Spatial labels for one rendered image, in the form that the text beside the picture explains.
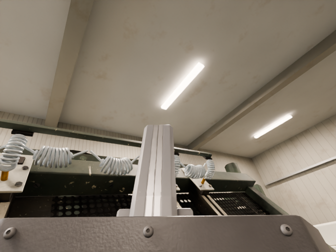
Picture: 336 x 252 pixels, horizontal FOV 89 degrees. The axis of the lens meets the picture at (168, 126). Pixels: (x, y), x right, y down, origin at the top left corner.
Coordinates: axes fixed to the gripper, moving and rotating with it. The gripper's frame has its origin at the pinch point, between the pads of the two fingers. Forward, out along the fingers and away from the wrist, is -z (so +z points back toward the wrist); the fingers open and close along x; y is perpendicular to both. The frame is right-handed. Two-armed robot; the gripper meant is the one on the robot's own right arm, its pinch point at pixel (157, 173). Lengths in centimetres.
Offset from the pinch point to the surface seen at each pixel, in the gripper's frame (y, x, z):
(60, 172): 45, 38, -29
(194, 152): 61, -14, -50
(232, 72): 139, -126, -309
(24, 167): 38, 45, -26
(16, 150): 27, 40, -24
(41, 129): 28, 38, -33
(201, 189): 73, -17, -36
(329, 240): 415, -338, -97
